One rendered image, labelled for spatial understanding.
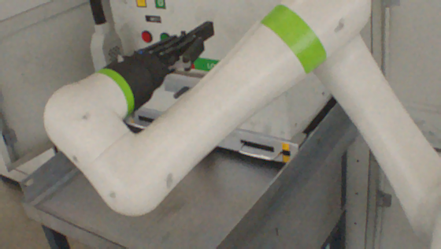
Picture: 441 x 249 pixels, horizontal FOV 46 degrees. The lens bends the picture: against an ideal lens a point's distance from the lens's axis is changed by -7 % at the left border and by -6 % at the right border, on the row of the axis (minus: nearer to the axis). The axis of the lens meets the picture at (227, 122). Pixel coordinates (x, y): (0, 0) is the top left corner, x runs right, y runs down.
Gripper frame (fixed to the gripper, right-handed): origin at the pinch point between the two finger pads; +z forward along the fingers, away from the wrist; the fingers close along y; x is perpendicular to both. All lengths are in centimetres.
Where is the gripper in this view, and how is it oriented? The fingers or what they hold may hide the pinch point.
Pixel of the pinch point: (201, 34)
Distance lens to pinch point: 109.8
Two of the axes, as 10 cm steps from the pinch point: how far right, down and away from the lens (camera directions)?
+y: 8.4, 1.9, -5.0
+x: -1.1, -8.6, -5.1
